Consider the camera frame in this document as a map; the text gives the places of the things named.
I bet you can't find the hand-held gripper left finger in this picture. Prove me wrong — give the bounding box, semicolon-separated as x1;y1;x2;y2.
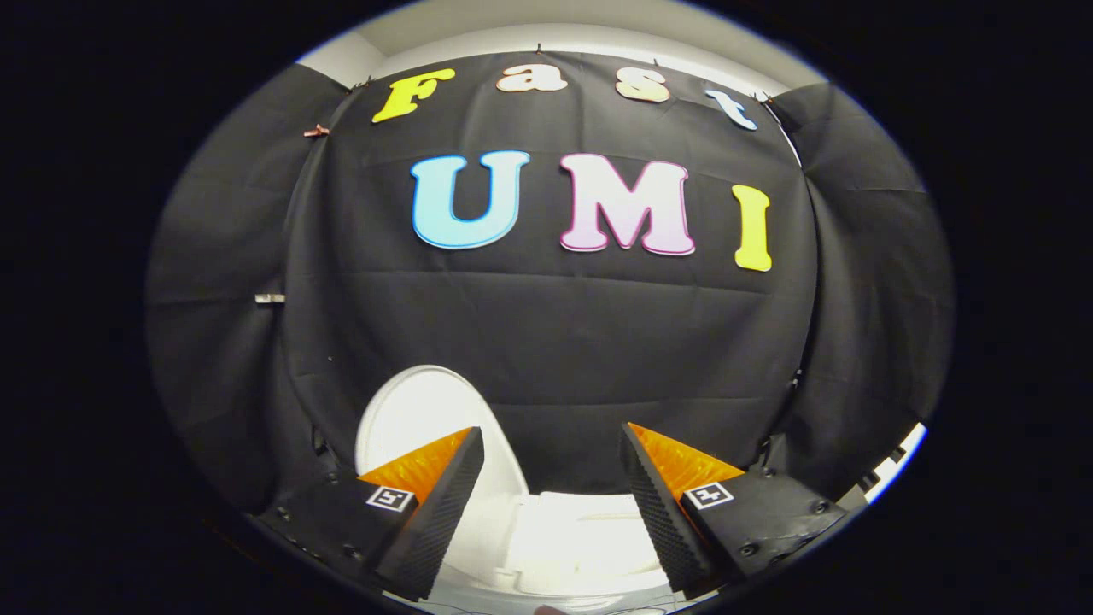
256;425;486;601

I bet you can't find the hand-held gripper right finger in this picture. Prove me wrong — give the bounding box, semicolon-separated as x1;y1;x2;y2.
619;421;848;599

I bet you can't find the white toilet seat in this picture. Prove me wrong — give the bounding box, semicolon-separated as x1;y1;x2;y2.
502;491;677;599

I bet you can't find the black backdrop cloth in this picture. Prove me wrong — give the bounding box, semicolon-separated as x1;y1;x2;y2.
145;51;955;518

